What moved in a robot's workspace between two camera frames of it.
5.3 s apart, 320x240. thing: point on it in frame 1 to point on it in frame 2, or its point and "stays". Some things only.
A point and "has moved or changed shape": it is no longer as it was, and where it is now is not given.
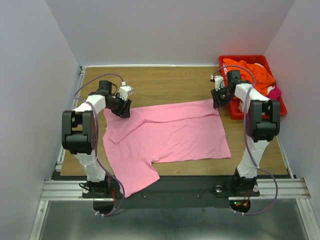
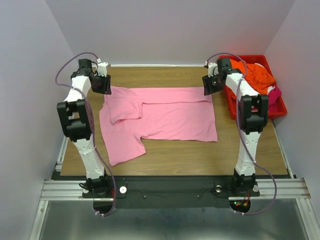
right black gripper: (217, 101) to (207, 85)
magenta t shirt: (275, 93) stays
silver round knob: (218, 188) stays
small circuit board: (240, 204) stays
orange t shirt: (253, 74) stays
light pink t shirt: (189, 131) has moved or changed shape
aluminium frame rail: (72, 190) stays
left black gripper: (123, 112) to (106, 89)
